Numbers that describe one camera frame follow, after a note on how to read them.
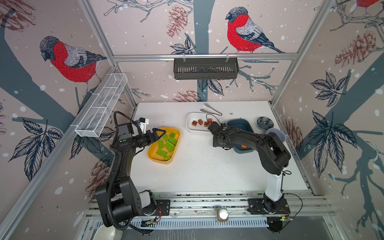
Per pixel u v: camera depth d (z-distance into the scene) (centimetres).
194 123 107
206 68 104
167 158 88
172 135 101
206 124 107
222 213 63
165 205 74
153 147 94
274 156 51
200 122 107
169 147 95
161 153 93
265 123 106
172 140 98
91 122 71
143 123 76
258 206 73
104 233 63
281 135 94
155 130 73
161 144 98
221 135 70
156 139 72
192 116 107
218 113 115
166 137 101
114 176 43
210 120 107
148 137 72
